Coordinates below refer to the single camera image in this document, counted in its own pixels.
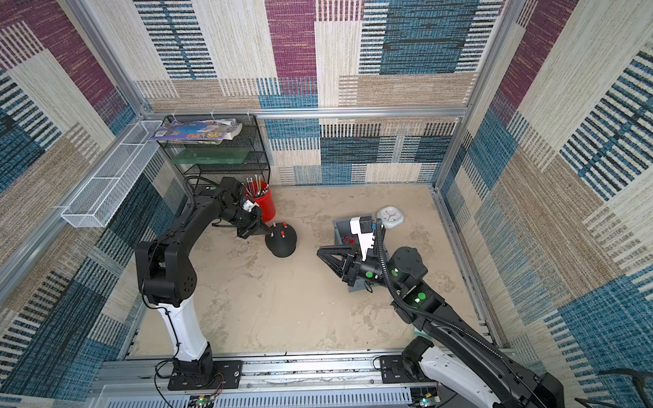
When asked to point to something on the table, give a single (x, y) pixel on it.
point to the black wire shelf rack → (258, 166)
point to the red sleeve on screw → (282, 234)
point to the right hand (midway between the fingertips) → (322, 255)
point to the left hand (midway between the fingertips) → (273, 230)
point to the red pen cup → (259, 192)
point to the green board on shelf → (211, 155)
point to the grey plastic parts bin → (344, 235)
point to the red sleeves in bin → (351, 241)
